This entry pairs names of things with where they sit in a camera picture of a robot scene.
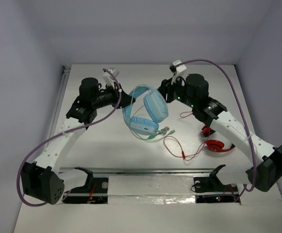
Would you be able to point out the light blue headphones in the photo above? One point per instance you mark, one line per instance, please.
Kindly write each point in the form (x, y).
(156, 108)

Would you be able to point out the red headphones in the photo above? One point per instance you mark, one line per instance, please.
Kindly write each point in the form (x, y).
(216, 142)

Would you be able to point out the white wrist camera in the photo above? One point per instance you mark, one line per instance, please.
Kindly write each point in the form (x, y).
(108, 76)
(178, 68)

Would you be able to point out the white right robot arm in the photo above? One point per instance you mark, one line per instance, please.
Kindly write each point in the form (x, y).
(266, 159)

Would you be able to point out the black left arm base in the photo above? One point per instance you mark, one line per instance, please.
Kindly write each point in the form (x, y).
(95, 191)

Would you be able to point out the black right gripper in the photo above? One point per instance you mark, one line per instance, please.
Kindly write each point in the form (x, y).
(168, 88)

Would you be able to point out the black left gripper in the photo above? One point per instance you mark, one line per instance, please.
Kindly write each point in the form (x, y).
(119, 98)

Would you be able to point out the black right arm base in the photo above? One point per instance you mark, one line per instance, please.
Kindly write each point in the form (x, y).
(209, 189)

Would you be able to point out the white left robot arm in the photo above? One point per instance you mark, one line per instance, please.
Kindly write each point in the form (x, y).
(42, 178)

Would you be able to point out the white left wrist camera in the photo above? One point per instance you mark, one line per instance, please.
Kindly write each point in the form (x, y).
(108, 76)

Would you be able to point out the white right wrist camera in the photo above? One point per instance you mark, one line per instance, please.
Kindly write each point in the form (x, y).
(178, 68)

